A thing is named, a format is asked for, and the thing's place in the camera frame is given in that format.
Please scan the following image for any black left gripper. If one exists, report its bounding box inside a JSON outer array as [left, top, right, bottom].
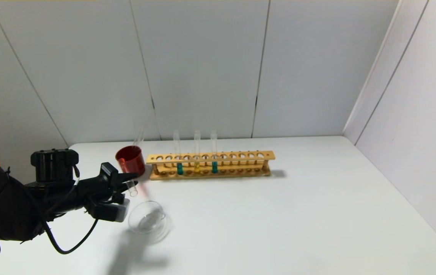
[[78, 162, 139, 197]]

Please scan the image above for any test tube with red pigment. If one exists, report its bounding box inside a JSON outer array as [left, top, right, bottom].
[[126, 180, 150, 201]]

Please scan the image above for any test tube with blue pigment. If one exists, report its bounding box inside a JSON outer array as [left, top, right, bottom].
[[173, 131, 184, 175]]

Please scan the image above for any wooden test tube rack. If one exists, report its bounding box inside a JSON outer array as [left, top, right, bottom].
[[146, 150, 276, 181]]

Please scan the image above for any empty glass test tube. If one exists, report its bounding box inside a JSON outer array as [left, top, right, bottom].
[[134, 127, 145, 149]]

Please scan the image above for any test tube with yellow pigment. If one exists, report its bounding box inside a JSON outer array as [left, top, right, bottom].
[[193, 131, 201, 175]]

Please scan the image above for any test tube with green pigment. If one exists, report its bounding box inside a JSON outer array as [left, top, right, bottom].
[[210, 131, 218, 174]]

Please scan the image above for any dark red cup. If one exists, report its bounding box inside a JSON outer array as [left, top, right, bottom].
[[116, 146, 146, 178]]

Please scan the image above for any clear glass dish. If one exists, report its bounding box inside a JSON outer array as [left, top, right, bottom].
[[128, 201, 173, 244]]

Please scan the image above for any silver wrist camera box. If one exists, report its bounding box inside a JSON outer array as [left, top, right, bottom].
[[95, 199, 131, 223]]

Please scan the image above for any thick black cable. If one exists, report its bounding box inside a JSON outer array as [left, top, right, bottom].
[[40, 206, 99, 254]]

